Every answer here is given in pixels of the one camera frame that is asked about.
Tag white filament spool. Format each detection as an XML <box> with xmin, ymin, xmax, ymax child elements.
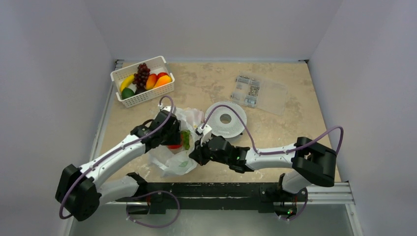
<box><xmin>205</xmin><ymin>101</ymin><xmax>247</xmax><ymax>139</ymax></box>

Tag white plastic bag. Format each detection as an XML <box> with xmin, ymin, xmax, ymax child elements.
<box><xmin>148</xmin><ymin>108</ymin><xmax>204</xmax><ymax>177</ymax></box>

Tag clear plastic screw box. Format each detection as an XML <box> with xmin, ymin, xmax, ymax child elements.
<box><xmin>231</xmin><ymin>71</ymin><xmax>288</xmax><ymax>116</ymax></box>

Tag fake red fruit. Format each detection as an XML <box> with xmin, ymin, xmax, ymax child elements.
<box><xmin>167</xmin><ymin>145</ymin><xmax>182</xmax><ymax>149</ymax></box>

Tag white plastic basket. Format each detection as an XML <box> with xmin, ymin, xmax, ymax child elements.
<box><xmin>111</xmin><ymin>56</ymin><xmax>175</xmax><ymax>108</ymax></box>

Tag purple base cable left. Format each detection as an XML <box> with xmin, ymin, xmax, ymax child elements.
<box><xmin>125</xmin><ymin>190</ymin><xmax>181</xmax><ymax>228</ymax></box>

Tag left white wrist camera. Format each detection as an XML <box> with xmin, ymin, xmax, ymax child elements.
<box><xmin>158</xmin><ymin>103</ymin><xmax>176</xmax><ymax>114</ymax></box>

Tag fake purple grapes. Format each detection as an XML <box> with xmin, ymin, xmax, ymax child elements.
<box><xmin>133</xmin><ymin>63</ymin><xmax>150</xmax><ymax>89</ymax></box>

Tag fake orange mango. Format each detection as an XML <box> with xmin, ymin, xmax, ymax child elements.
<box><xmin>145</xmin><ymin>74</ymin><xmax>158</xmax><ymax>90</ymax></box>

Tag fake yellow banana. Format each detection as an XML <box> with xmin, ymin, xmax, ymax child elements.
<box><xmin>119</xmin><ymin>75</ymin><xmax>135</xmax><ymax>92</ymax></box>

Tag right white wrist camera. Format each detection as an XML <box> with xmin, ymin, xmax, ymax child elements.
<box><xmin>195</xmin><ymin>124</ymin><xmax>212</xmax><ymax>146</ymax></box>

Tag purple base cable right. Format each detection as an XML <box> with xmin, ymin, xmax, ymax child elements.
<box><xmin>277</xmin><ymin>192</ymin><xmax>311</xmax><ymax>222</ymax></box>

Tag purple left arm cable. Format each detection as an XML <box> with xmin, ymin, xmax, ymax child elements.
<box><xmin>59</xmin><ymin>95</ymin><xmax>175</xmax><ymax>220</ymax></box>

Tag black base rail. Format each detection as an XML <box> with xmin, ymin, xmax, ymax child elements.
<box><xmin>126</xmin><ymin>182</ymin><xmax>307</xmax><ymax>216</ymax></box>

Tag fake orange fruit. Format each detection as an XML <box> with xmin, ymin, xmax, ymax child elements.
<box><xmin>153</xmin><ymin>75</ymin><xmax>172</xmax><ymax>89</ymax></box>

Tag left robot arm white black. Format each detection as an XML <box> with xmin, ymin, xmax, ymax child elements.
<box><xmin>55</xmin><ymin>106</ymin><xmax>180</xmax><ymax>221</ymax></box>

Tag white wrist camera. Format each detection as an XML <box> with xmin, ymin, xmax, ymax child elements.
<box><xmin>158</xmin><ymin>103</ymin><xmax>176</xmax><ymax>114</ymax></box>
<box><xmin>195</xmin><ymin>124</ymin><xmax>212</xmax><ymax>146</ymax></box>

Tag fake green grapes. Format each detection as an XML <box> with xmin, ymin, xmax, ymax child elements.
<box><xmin>180</xmin><ymin>130</ymin><xmax>191</xmax><ymax>150</ymax></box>

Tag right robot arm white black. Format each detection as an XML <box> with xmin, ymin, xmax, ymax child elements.
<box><xmin>189</xmin><ymin>136</ymin><xmax>337</xmax><ymax>200</ymax></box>

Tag fake red peach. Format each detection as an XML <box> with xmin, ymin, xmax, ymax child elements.
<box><xmin>157</xmin><ymin>72</ymin><xmax>168</xmax><ymax>78</ymax></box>

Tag fake green avocado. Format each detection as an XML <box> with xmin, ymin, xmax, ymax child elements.
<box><xmin>121</xmin><ymin>88</ymin><xmax>135</xmax><ymax>100</ymax></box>

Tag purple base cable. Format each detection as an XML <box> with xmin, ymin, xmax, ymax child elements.
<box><xmin>125</xmin><ymin>190</ymin><xmax>181</xmax><ymax>228</ymax></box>
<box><xmin>277</xmin><ymin>192</ymin><xmax>311</xmax><ymax>222</ymax></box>

